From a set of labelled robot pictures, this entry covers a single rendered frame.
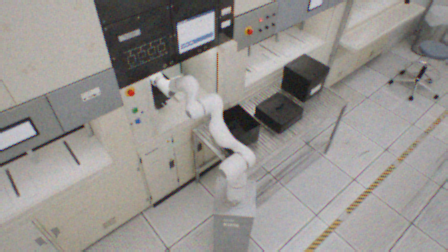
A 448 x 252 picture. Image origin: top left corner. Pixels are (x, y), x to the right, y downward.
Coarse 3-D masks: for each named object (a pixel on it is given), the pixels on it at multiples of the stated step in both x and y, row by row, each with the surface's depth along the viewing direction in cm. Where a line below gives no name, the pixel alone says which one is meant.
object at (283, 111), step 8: (272, 96) 264; (280, 96) 264; (264, 104) 257; (272, 104) 257; (280, 104) 253; (288, 104) 257; (296, 104) 257; (256, 112) 258; (264, 112) 250; (272, 112) 250; (280, 112) 250; (288, 112) 251; (296, 112) 251; (264, 120) 255; (272, 120) 246; (280, 120) 244; (288, 120) 245; (296, 120) 257; (272, 128) 251; (280, 128) 244
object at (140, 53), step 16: (192, 16) 187; (176, 32) 186; (128, 48) 170; (144, 48) 177; (160, 48) 185; (192, 48) 202; (128, 64) 176; (144, 64) 184; (128, 96) 190; (176, 144) 251; (176, 192) 295
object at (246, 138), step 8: (224, 112) 241; (232, 112) 248; (240, 112) 249; (224, 120) 248; (232, 120) 255; (240, 120) 255; (248, 120) 243; (256, 120) 234; (232, 128) 248; (240, 128) 250; (248, 128) 249; (256, 128) 230; (240, 136) 224; (248, 136) 230; (256, 136) 238; (248, 144) 238; (232, 152) 231
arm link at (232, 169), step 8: (224, 160) 178; (232, 160) 176; (240, 160) 177; (224, 168) 174; (232, 168) 174; (240, 168) 176; (224, 176) 176; (232, 176) 175; (240, 176) 188; (232, 184) 189; (240, 184) 188
